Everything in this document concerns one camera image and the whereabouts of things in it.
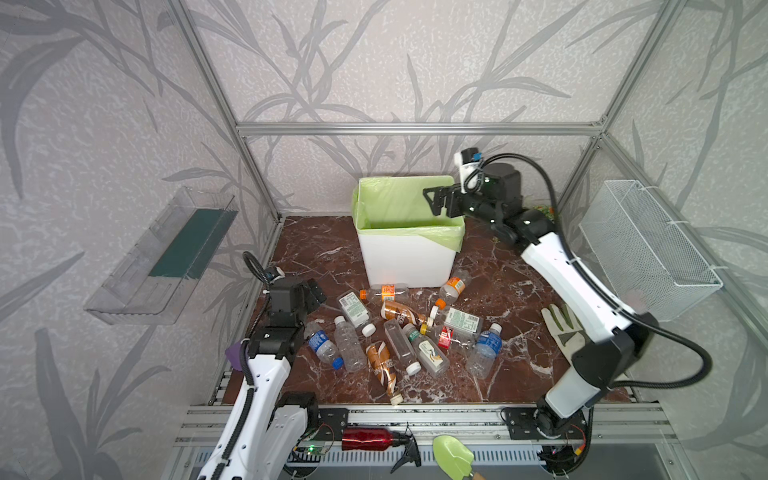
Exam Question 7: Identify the bottle blue label white cap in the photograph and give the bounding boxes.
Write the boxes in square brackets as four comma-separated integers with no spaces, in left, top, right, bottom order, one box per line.
[466,323,503,379]

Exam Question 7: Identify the green circuit board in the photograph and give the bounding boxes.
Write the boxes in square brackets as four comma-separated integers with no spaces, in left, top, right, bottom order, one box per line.
[290,443,332,462]

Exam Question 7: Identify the potted flower white pot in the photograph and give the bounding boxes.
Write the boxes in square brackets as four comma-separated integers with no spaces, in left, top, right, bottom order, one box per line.
[534,205,555,221]

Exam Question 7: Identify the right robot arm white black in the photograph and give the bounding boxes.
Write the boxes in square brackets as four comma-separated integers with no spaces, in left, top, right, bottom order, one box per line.
[423,148,713,438]

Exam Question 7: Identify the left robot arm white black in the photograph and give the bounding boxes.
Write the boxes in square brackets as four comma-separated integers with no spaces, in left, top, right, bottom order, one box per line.
[197,276,326,479]

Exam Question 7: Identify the white grey work glove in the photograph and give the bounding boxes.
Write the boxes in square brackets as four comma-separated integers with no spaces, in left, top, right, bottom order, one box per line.
[541,304,590,364]

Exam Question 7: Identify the small bottle red label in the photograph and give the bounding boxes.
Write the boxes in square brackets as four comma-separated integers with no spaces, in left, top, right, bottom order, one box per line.
[420,324,473,352]

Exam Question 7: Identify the small bottle orange label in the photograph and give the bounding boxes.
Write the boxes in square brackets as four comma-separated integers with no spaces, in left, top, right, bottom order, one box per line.
[359,284,410,303]

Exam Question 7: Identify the purple pink brush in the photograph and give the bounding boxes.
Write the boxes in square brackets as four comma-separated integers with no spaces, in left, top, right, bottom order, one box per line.
[225,342,242,371]

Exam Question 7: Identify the brown tea bottle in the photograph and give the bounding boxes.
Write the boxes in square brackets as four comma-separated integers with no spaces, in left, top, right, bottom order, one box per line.
[380,300,427,327]

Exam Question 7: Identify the clear square bottle white cap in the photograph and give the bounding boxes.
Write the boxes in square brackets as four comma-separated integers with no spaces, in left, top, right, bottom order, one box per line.
[383,320,421,377]

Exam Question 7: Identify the clear bottle blue cap label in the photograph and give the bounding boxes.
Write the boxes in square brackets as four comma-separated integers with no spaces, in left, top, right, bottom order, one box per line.
[305,321,344,370]

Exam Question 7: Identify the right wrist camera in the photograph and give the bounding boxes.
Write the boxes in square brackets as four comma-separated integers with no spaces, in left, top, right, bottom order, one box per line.
[453,147,483,194]

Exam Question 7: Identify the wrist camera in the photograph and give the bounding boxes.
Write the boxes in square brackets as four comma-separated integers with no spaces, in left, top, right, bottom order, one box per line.
[264,265,285,284]
[453,147,483,194]

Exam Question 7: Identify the brown label crushed bottle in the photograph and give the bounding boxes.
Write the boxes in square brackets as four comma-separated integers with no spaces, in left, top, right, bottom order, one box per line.
[365,341,403,406]

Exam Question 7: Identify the bottle white label green band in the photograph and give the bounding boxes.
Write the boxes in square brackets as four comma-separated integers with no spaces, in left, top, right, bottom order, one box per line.
[403,323,450,377]

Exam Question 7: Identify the white bin with green liner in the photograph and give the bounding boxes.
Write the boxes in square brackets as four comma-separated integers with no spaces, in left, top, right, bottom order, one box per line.
[352,175,465,288]

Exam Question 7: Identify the bottle orange label orange cap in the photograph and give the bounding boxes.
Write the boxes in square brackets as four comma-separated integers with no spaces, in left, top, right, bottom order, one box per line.
[435,268,472,310]

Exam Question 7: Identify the green plastic trowel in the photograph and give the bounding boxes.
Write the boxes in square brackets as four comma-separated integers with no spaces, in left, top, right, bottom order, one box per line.
[432,435,484,480]

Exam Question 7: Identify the clear acrylic wall shelf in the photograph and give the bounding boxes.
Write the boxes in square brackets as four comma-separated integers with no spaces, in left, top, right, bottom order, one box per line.
[84,186,239,325]

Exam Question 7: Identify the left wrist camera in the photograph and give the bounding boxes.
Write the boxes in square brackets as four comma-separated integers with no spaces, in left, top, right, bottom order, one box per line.
[264,265,285,284]

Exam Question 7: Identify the white wire mesh basket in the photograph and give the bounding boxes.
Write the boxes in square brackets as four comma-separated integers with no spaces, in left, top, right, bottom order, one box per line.
[580,180,723,322]

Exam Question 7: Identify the red spray bottle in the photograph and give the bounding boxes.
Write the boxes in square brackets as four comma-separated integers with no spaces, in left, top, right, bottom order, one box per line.
[341,427,422,474]

